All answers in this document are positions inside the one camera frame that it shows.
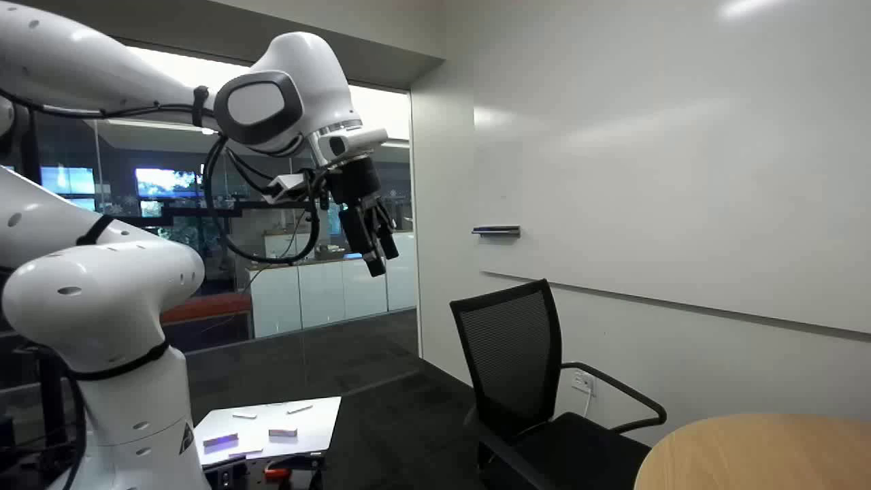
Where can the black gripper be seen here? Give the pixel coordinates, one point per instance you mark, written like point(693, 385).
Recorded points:
point(355, 186)

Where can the black mesh office chair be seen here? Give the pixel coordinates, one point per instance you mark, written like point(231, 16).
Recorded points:
point(506, 362)

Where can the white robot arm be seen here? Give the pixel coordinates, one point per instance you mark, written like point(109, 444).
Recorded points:
point(99, 301)

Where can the white low cabinets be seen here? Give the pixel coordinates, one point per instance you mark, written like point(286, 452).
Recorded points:
point(317, 295)

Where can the grey whiteboard eraser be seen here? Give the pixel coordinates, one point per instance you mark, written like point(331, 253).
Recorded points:
point(495, 233)

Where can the reddish brown bench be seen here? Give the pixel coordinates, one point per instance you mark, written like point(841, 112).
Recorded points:
point(214, 306)

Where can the white flat board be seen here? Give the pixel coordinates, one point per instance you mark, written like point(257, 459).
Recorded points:
point(272, 419)

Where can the lit background monitor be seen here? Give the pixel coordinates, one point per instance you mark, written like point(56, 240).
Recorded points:
point(166, 186)
point(68, 180)

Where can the purple tag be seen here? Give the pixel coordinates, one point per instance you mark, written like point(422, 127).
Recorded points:
point(222, 444)
point(284, 436)

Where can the small red object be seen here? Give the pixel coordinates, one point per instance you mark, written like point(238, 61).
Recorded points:
point(284, 472)

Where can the round wooden table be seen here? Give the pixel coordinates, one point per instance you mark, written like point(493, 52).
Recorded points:
point(762, 452)

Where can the white wall outlet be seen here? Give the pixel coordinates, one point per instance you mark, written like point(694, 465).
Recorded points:
point(583, 385)

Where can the white wall whiteboard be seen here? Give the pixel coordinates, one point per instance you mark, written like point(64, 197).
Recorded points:
point(689, 163)

